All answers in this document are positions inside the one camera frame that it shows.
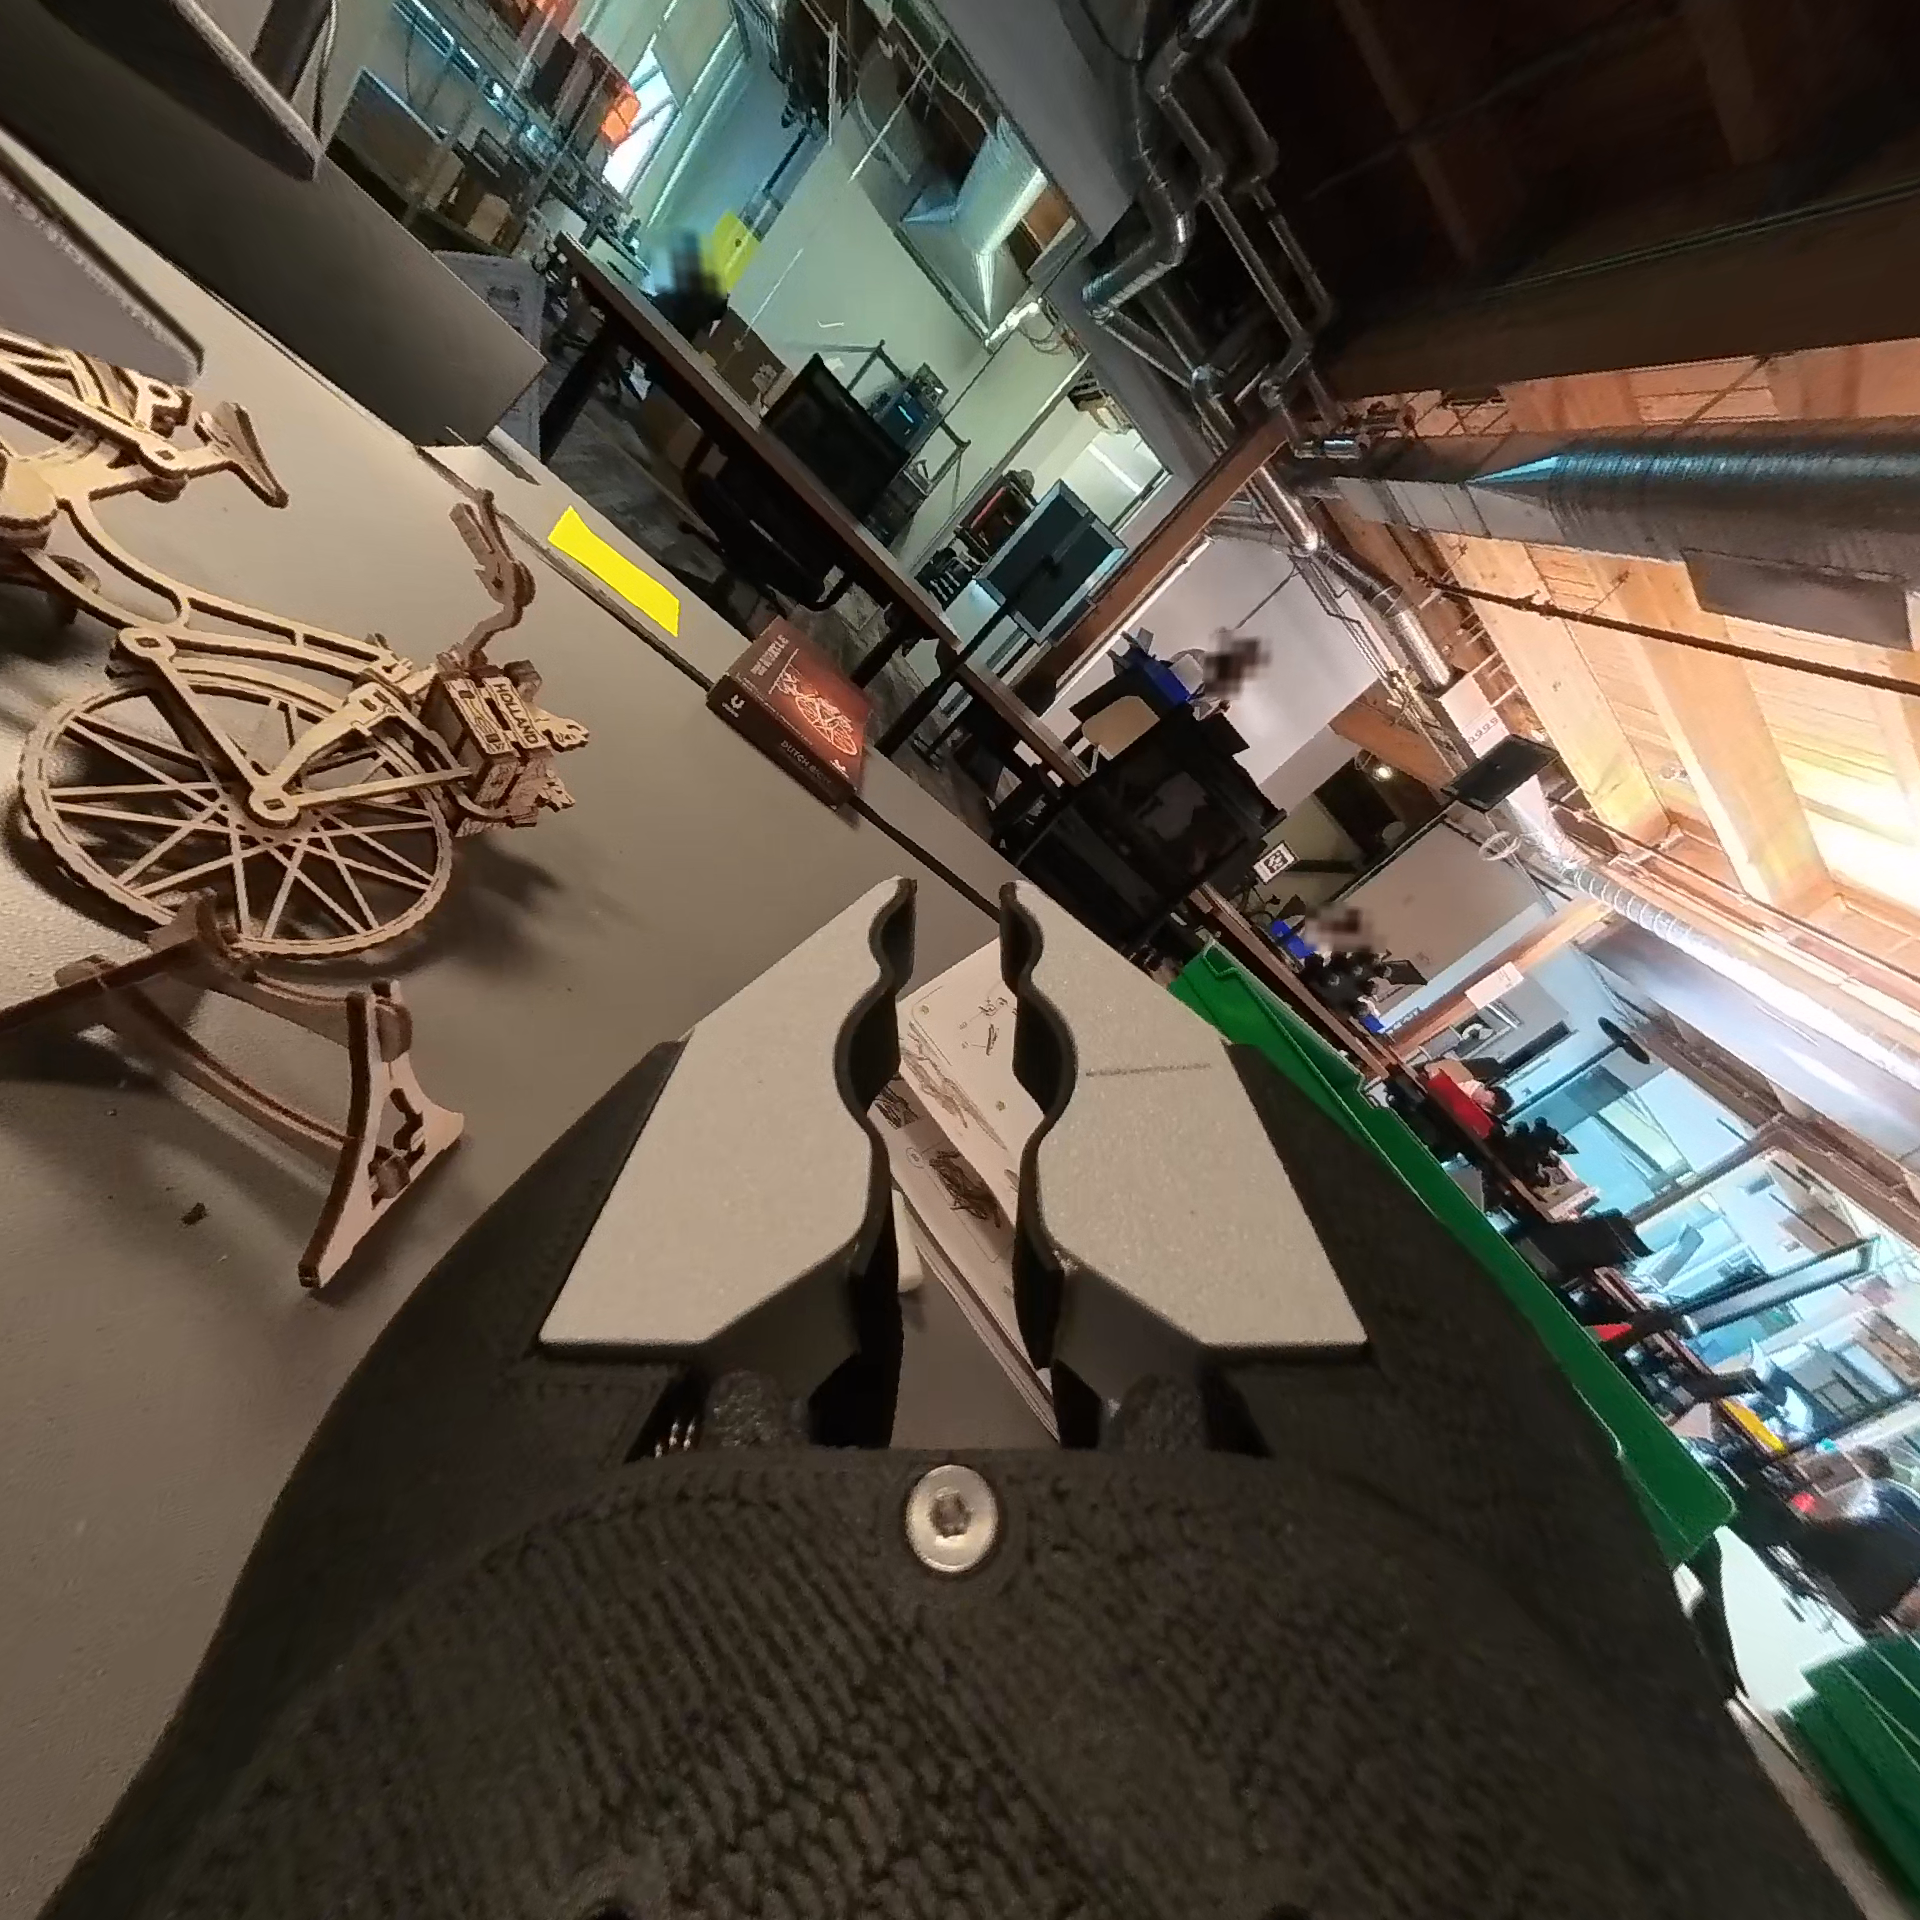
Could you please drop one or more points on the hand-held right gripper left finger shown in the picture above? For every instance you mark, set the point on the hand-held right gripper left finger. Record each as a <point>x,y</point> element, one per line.
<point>705,1184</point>

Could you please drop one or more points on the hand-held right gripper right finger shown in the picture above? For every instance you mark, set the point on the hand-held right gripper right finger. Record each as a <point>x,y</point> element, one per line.
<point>1185,1201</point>

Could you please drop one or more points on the wooden model stand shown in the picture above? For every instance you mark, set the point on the wooden model stand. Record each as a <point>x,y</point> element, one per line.
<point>382,1141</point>

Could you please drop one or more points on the dark model kit box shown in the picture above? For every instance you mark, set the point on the dark model kit box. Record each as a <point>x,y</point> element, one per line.
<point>802,705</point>

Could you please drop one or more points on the wooden bicycle model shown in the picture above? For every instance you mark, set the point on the wooden bicycle model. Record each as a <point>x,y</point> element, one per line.
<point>263,720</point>

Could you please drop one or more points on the printed instruction sheet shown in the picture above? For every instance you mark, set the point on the printed instruction sheet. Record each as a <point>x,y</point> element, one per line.
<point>961,1050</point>

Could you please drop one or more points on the green plastic bin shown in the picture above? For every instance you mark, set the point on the green plastic bin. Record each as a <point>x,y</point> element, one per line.
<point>1501,1275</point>
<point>1874,1798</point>

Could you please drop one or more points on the black equipment cart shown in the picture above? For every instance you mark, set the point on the black equipment cart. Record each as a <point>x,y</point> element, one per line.
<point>1154,810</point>

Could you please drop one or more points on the yellow sticky note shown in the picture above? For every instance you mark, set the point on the yellow sticky note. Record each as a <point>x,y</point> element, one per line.
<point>615,566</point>

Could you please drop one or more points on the long dark table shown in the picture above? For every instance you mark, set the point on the long dark table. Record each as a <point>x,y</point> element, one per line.
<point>751,434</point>

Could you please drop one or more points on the black flat case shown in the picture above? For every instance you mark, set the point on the black flat case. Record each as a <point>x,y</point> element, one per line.
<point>301,254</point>

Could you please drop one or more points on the silver ventilation duct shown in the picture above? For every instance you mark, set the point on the silver ventilation duct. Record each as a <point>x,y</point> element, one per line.
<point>1695,493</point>

